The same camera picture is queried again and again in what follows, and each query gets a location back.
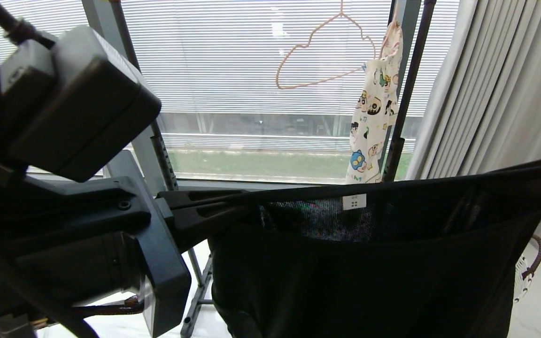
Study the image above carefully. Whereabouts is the black garment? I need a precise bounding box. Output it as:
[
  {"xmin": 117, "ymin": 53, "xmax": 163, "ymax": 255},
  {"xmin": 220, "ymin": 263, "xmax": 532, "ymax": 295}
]
[{"xmin": 207, "ymin": 162, "xmax": 541, "ymax": 338}]

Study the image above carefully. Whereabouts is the cream printed garment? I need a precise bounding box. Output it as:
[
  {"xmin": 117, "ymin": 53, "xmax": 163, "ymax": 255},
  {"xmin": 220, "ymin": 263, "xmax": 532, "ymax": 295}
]
[{"xmin": 345, "ymin": 21, "xmax": 403, "ymax": 185}]

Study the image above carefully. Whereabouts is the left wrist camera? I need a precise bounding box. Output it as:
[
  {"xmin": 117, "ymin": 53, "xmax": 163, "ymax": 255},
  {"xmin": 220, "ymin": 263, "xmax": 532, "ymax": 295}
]
[{"xmin": 0, "ymin": 26, "xmax": 163, "ymax": 184}]

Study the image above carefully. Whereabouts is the pink clothes hanger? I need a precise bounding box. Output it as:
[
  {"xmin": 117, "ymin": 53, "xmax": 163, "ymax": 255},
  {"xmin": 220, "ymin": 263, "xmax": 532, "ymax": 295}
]
[
  {"xmin": 275, "ymin": 0, "xmax": 377, "ymax": 91},
  {"xmin": 362, "ymin": 0, "xmax": 400, "ymax": 73}
]

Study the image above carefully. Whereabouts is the black clothes rack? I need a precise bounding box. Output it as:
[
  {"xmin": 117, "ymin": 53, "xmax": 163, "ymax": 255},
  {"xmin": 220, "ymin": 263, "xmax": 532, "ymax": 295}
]
[{"xmin": 108, "ymin": 0, "xmax": 438, "ymax": 338}]

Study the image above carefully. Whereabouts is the black cable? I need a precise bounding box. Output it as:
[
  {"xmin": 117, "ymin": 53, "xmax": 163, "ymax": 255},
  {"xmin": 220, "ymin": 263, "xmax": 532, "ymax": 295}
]
[{"xmin": 0, "ymin": 0, "xmax": 57, "ymax": 50}]

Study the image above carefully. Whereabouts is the beige curtain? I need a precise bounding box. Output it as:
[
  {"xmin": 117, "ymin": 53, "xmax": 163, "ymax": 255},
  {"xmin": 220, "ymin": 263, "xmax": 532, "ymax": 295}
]
[{"xmin": 404, "ymin": 0, "xmax": 541, "ymax": 181}]

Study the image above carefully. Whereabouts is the white laundry basket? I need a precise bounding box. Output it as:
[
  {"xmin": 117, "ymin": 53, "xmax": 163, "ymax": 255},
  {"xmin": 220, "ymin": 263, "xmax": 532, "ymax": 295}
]
[{"xmin": 514, "ymin": 234, "xmax": 541, "ymax": 303}]

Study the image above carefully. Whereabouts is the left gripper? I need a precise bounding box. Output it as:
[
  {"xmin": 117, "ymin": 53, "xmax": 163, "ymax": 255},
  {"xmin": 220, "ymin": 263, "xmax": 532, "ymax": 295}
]
[{"xmin": 0, "ymin": 150, "xmax": 255, "ymax": 338}]

